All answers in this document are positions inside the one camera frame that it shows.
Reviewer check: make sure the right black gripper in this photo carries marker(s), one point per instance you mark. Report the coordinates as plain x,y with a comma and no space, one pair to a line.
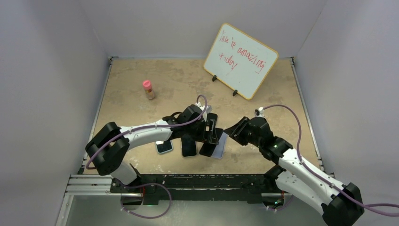
236,131

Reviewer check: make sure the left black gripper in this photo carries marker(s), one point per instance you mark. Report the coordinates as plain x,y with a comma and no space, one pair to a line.
202,138

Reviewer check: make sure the lavender phone case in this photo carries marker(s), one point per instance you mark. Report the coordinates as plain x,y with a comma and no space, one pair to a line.
219,149

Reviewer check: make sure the clear magsafe phone case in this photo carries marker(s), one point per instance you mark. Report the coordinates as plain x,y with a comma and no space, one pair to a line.
187,153

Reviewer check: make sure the light blue phone case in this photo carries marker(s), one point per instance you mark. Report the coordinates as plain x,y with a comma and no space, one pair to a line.
164,148

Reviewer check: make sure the black phone case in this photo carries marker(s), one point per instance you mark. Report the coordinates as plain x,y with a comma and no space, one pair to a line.
211,119

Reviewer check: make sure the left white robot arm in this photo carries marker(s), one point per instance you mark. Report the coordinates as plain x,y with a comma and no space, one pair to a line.
109,146

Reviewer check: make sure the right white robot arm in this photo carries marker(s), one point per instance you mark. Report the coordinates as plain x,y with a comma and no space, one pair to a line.
332,199

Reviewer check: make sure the pink capped small bottle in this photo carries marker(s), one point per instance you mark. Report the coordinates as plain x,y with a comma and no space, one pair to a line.
147,86

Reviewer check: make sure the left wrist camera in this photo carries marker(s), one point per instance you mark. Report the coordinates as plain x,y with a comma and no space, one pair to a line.
202,108

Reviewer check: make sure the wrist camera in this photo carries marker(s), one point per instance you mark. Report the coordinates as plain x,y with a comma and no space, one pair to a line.
259,112
202,108

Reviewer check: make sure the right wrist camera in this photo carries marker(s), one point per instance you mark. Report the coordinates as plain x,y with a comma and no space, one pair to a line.
259,112

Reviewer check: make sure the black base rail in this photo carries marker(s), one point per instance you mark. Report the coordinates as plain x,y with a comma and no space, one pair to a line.
250,188

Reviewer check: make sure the whiteboard with yellow frame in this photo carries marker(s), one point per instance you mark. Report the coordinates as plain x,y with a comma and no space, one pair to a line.
239,61

